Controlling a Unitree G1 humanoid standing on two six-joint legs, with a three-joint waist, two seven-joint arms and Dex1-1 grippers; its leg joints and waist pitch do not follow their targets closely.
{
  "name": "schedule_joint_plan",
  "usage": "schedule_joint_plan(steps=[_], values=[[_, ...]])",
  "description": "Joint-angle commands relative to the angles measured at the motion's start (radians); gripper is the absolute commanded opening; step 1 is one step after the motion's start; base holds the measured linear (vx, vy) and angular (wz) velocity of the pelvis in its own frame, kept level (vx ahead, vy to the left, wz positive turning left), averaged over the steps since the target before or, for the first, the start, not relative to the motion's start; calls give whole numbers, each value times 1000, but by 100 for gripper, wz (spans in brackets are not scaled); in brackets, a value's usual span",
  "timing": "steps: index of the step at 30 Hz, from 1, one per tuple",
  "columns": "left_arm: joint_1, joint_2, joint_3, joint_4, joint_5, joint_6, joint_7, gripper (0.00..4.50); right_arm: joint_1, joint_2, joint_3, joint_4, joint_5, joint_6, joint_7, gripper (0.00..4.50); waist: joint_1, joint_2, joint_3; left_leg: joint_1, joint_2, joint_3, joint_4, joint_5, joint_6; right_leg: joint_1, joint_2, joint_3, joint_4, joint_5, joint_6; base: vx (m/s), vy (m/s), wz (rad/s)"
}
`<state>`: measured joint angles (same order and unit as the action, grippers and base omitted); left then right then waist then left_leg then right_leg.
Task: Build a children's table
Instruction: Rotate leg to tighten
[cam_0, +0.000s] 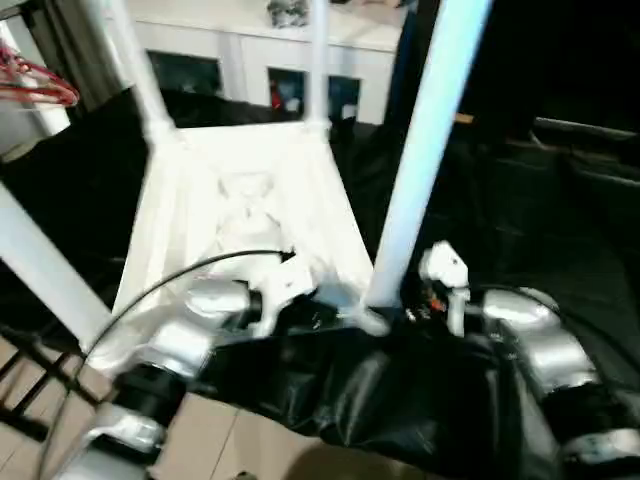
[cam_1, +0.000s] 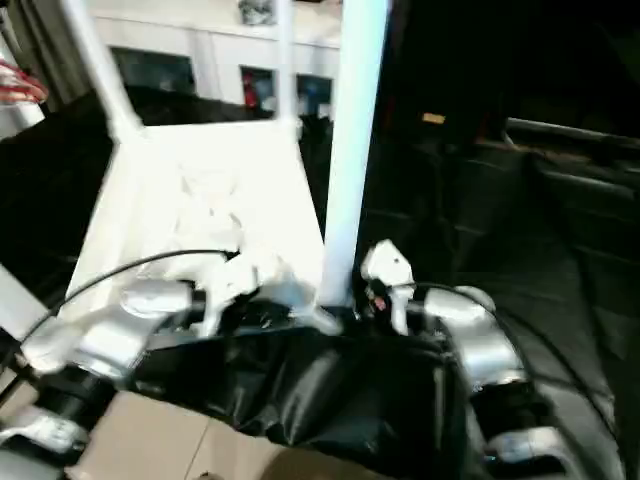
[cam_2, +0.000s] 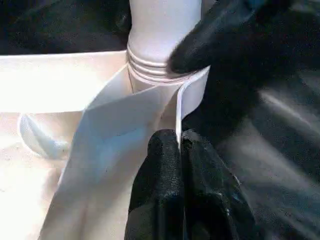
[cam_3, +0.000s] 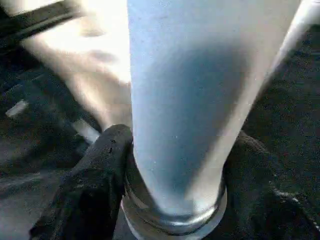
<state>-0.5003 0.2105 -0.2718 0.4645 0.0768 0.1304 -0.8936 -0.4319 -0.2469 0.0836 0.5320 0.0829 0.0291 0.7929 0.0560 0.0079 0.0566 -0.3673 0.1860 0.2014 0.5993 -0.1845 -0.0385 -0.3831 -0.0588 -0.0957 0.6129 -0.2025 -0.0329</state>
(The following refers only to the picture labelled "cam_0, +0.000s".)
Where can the white sideboard cabinet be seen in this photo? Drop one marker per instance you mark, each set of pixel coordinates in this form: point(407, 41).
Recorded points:
point(235, 50)

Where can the red bottle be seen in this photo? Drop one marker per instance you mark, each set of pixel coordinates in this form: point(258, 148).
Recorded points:
point(276, 95)

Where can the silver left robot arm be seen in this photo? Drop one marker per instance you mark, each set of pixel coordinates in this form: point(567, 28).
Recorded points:
point(180, 345)

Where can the black metal folding frame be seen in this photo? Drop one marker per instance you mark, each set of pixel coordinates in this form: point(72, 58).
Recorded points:
point(45, 365)

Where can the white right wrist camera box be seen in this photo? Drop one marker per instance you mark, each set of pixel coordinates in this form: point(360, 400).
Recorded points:
point(447, 265)

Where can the white plastic table top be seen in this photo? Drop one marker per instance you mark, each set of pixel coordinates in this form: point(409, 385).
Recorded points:
point(225, 165)

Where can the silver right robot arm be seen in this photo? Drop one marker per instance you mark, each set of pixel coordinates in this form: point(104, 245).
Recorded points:
point(550, 345)

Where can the beige plush toy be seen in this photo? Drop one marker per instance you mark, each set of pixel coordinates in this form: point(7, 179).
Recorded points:
point(382, 2)

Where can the small gold label plate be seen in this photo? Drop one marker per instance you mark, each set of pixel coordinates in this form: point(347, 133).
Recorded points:
point(465, 118)

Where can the black work mat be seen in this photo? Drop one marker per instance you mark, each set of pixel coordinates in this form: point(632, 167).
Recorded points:
point(500, 225)

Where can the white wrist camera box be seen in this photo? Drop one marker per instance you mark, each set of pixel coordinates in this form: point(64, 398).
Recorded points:
point(447, 265)
point(285, 285)

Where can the black speaker cabinet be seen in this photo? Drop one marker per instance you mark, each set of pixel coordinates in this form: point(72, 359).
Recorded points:
point(500, 50)

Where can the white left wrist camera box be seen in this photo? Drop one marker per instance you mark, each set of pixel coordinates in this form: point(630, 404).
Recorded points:
point(285, 285)

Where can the grey crumpled object on cabinet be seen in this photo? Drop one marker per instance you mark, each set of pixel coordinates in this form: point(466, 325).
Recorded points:
point(288, 12)

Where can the grey curtain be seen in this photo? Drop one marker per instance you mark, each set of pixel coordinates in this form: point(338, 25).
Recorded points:
point(80, 50)

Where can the white plastic table leg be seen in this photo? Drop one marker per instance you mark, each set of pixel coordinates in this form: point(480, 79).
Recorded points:
point(425, 150)
point(317, 65)
point(40, 260)
point(135, 65)

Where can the white plastic bin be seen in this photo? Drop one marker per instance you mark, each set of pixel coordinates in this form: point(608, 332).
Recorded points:
point(50, 120)

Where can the black flat monitor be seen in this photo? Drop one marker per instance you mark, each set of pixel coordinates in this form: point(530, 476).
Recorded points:
point(585, 132)

